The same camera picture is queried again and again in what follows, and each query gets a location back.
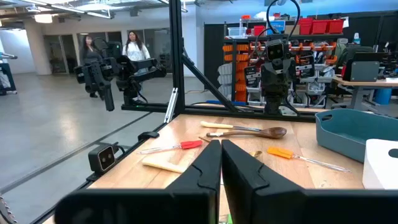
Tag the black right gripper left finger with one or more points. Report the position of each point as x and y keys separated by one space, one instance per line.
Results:
x=205 y=168

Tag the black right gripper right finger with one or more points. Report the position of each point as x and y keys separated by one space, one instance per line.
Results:
x=242 y=174

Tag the dark wooden spoon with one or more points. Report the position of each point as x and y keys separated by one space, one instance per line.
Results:
x=273 y=132

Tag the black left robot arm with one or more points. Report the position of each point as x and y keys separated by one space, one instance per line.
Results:
x=273 y=104

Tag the blue box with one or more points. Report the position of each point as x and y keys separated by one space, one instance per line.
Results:
x=276 y=27

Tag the small red storage bin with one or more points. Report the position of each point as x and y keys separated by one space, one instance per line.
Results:
x=259 y=30

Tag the clear plastic container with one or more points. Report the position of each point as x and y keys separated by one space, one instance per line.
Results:
x=237 y=32

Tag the black robot in background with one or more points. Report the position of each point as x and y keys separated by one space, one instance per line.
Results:
x=214 y=53

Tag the silver aluminium strut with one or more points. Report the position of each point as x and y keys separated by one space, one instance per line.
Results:
x=171 y=105

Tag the light wood office desk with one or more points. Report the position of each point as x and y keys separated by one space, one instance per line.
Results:
x=357 y=83

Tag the teal plastic bin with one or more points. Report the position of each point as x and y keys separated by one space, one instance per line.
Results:
x=342 y=133

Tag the grey monitor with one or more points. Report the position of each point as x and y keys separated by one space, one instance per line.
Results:
x=363 y=71

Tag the blue barrel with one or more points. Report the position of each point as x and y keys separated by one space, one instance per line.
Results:
x=383 y=96

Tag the white plastic bin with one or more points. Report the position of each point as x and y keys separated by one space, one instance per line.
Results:
x=377 y=168

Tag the person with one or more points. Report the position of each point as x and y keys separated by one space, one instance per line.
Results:
x=135 y=51
x=88 y=54

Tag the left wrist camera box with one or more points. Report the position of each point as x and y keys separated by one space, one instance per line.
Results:
x=275 y=51

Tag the black plastic frame clamp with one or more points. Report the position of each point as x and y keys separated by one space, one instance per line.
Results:
x=148 y=136

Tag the black table-level camera box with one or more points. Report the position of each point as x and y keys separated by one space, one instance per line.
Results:
x=101 y=158

